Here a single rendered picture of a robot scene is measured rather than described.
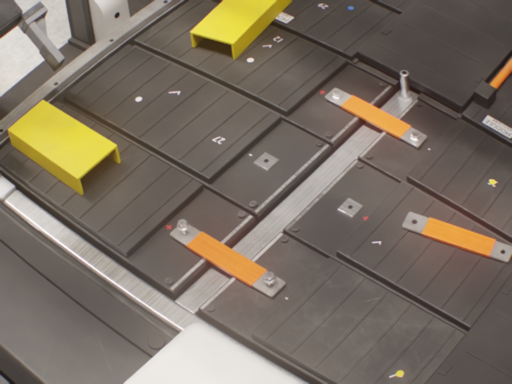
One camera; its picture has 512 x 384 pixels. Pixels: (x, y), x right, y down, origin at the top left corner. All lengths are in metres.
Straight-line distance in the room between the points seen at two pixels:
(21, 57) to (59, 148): 1.94
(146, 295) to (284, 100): 0.33
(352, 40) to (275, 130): 0.20
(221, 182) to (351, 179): 0.15
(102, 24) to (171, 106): 0.32
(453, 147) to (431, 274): 0.21
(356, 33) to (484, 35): 0.20
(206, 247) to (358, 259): 0.17
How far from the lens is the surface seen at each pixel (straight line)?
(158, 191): 1.36
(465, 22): 1.59
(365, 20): 1.58
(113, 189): 1.37
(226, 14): 1.56
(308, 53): 1.52
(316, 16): 1.59
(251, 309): 1.24
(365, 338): 1.19
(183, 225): 1.30
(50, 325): 1.13
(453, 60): 1.51
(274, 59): 1.51
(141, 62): 1.54
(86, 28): 1.78
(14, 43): 3.40
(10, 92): 1.77
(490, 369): 1.16
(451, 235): 1.28
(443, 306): 1.22
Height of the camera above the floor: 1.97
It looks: 47 degrees down
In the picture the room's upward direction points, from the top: 8 degrees counter-clockwise
